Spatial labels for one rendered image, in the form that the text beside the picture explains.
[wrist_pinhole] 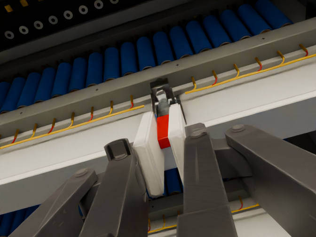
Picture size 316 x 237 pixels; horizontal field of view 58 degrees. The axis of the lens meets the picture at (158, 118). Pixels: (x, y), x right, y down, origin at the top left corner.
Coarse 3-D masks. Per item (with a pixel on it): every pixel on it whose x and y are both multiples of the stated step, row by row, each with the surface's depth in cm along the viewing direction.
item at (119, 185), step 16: (112, 144) 13; (128, 144) 13; (112, 160) 13; (128, 160) 13; (112, 176) 11; (128, 176) 11; (96, 192) 10; (112, 192) 10; (128, 192) 10; (96, 208) 9; (112, 208) 9; (128, 208) 9; (144, 208) 12; (96, 224) 8; (112, 224) 8; (128, 224) 9; (144, 224) 11
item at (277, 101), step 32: (160, 0) 35; (192, 0) 36; (288, 0) 34; (64, 32) 37; (288, 64) 26; (192, 96) 27; (224, 96) 26; (256, 96) 25; (288, 96) 24; (96, 128) 28; (128, 128) 26; (224, 128) 24; (288, 128) 25; (0, 160) 28; (32, 160) 27; (64, 160) 26; (96, 160) 25; (0, 192) 27; (32, 192) 27
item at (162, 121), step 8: (160, 96) 24; (160, 104) 24; (168, 104) 23; (160, 112) 22; (168, 112) 22; (160, 120) 21; (168, 120) 20; (160, 128) 19; (160, 136) 18; (160, 144) 18; (168, 144) 18
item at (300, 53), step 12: (312, 48) 26; (264, 60) 27; (276, 60) 26; (288, 60) 26; (228, 72) 27; (240, 72) 27; (192, 84) 27; (204, 84) 27; (144, 96) 28; (108, 108) 28; (120, 108) 28; (84, 120) 29; (24, 132) 29; (36, 132) 29; (0, 144) 30
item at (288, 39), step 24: (312, 24) 26; (216, 48) 27; (240, 48) 26; (264, 48) 26; (288, 48) 26; (144, 72) 28; (168, 72) 27; (192, 72) 27; (216, 72) 27; (72, 96) 28; (96, 96) 27; (120, 96) 28; (0, 120) 29; (24, 120) 28; (48, 120) 29; (72, 120) 28; (96, 120) 27
